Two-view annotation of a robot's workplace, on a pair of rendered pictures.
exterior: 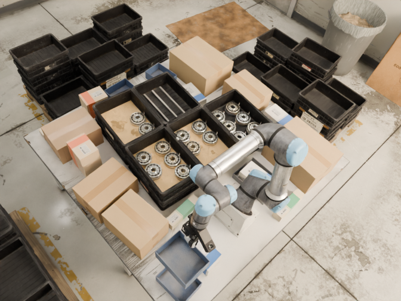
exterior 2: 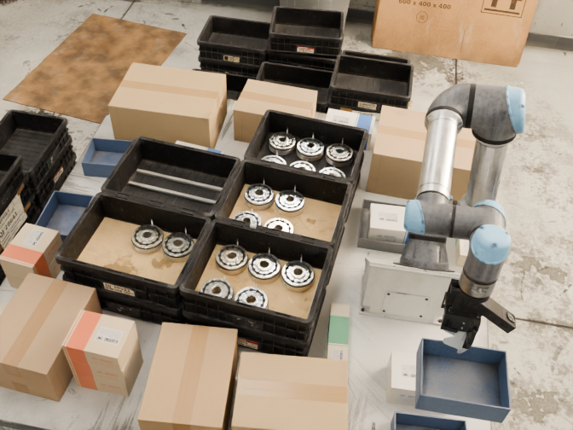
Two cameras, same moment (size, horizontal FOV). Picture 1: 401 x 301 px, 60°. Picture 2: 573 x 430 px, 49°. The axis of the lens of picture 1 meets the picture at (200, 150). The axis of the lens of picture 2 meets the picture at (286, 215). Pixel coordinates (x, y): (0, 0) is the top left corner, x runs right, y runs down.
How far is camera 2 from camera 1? 0.81 m
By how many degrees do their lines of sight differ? 21
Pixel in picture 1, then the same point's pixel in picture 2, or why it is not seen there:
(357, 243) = (533, 259)
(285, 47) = (245, 38)
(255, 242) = not seen: hidden behind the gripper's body
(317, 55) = (303, 28)
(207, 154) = (306, 229)
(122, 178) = (212, 345)
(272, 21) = (177, 19)
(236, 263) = not seen: hidden behind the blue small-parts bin
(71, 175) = (93, 409)
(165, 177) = (275, 300)
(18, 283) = not seen: outside the picture
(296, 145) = (518, 95)
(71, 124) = (32, 315)
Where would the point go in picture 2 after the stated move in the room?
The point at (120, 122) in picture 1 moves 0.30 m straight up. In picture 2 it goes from (119, 260) to (104, 194)
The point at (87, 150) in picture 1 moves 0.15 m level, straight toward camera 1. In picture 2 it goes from (115, 334) to (159, 359)
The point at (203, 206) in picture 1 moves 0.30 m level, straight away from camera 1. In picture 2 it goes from (498, 243) to (416, 152)
